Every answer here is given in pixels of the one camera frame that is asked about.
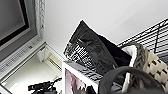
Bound black wire shelf rack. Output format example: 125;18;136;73
115;17;168;55

